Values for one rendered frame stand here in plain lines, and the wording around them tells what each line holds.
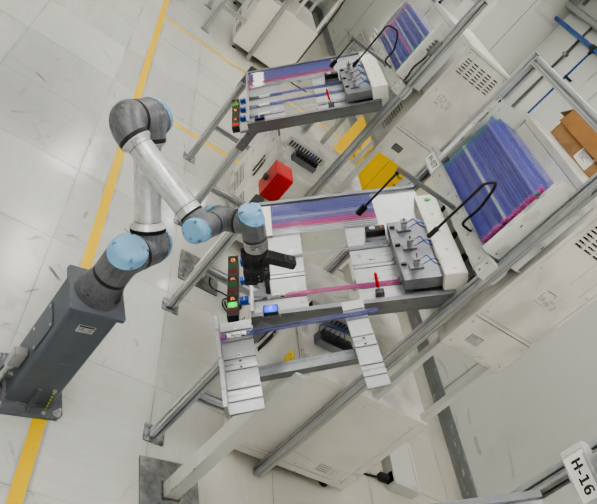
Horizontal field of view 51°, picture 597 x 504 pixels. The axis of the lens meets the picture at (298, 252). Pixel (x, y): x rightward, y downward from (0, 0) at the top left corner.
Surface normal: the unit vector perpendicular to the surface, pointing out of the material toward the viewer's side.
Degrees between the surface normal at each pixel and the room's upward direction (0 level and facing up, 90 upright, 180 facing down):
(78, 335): 90
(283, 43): 90
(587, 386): 89
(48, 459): 0
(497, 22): 90
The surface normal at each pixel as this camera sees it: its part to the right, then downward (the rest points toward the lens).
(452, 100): 0.07, 0.61
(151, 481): 0.61, -0.65
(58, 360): 0.26, 0.70
